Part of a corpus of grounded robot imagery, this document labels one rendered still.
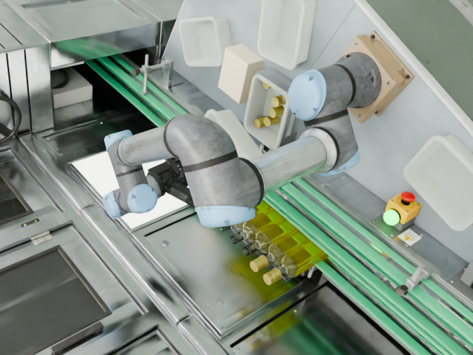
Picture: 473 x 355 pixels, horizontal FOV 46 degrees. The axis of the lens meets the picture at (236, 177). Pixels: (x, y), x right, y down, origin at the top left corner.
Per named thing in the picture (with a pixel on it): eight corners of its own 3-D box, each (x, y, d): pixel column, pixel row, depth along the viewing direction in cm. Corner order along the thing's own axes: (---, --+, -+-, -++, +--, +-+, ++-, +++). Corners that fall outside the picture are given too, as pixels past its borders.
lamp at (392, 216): (385, 216, 162) (379, 220, 160) (390, 205, 159) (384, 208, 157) (398, 225, 160) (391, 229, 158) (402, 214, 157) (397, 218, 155)
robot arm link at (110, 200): (118, 221, 149) (108, 220, 157) (153, 204, 155) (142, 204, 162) (106, 194, 148) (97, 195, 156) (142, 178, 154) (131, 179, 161)
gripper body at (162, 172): (182, 150, 164) (148, 165, 159) (198, 172, 162) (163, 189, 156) (178, 164, 171) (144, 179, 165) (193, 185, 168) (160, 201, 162)
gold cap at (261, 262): (258, 259, 166) (248, 265, 163) (262, 253, 163) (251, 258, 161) (266, 268, 164) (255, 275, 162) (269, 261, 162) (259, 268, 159)
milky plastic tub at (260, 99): (260, 121, 201) (241, 127, 196) (272, 66, 188) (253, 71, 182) (293, 146, 192) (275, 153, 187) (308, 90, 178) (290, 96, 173)
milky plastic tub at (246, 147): (231, 98, 164) (209, 106, 159) (275, 158, 158) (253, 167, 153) (211, 133, 177) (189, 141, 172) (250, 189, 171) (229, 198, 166)
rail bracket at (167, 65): (176, 81, 228) (129, 94, 215) (179, 44, 218) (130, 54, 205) (183, 86, 226) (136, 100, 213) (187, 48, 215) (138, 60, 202)
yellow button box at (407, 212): (395, 208, 168) (380, 217, 163) (403, 189, 163) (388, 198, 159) (414, 222, 164) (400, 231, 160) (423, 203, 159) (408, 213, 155)
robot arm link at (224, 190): (356, 105, 143) (207, 161, 106) (371, 160, 145) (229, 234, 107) (319, 114, 152) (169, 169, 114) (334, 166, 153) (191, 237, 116)
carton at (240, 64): (233, 82, 206) (217, 86, 202) (241, 43, 196) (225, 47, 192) (254, 98, 200) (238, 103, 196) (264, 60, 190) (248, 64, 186)
